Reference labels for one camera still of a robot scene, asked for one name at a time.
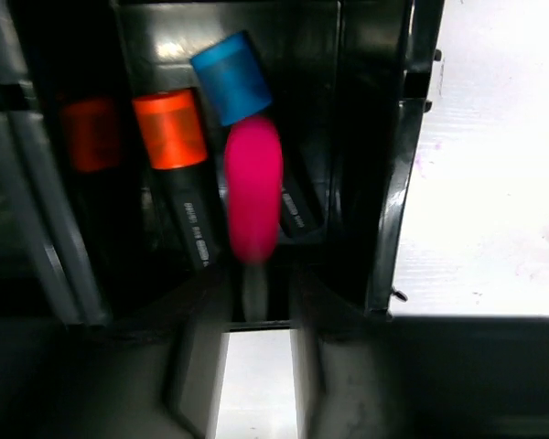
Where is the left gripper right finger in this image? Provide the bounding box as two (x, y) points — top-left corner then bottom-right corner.
(289, 269), (549, 438)

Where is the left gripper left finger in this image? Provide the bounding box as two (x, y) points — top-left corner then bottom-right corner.
(0, 264), (231, 438)

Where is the pink highlighter cap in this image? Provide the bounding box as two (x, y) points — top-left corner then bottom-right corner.
(224, 115), (284, 264)

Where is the orange highlighter marker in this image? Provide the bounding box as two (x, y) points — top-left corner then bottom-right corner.
(131, 88), (225, 272)

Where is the blue highlighter cap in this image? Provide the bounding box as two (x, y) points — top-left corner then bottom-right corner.
(190, 32), (273, 126)

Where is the pink highlighter marker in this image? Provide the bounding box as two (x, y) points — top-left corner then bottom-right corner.
(241, 262), (268, 322)

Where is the orange highlighter cap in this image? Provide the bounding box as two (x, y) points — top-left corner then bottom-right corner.
(133, 89), (208, 170)

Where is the black four-compartment organizer tray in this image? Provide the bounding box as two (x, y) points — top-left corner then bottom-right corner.
(0, 1), (445, 327)

